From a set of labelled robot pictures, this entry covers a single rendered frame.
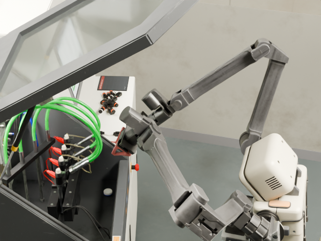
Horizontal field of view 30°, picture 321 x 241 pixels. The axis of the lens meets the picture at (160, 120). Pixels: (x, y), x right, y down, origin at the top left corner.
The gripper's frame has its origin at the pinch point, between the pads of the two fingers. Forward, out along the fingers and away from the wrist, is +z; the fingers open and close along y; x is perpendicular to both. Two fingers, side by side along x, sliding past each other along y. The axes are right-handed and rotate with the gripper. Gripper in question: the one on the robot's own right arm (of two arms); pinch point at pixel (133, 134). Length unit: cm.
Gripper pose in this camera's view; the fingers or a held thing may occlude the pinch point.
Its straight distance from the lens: 242.4
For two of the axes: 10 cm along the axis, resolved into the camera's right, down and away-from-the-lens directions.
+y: -6.8, -7.0, -2.4
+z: -6.9, 4.9, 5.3
